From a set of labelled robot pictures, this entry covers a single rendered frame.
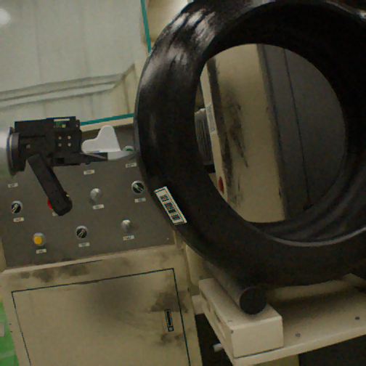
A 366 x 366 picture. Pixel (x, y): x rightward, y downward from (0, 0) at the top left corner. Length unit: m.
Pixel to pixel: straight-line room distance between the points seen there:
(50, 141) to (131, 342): 0.78
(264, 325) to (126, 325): 0.68
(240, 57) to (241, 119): 0.15
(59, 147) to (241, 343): 0.44
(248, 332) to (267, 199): 0.44
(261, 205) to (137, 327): 0.52
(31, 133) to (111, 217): 0.62
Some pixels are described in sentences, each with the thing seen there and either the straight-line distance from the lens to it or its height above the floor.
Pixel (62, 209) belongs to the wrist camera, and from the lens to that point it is 0.83.
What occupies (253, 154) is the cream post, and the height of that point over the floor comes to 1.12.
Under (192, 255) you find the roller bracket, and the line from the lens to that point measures 1.11.
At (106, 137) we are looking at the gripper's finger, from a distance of 0.82.
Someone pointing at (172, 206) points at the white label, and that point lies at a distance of 0.74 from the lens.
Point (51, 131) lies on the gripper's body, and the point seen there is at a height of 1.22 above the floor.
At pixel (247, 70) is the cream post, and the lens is 1.16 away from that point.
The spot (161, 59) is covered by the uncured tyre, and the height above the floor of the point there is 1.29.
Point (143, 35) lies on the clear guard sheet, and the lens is 1.42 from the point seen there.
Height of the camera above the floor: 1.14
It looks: 3 degrees down
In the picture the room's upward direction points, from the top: 9 degrees counter-clockwise
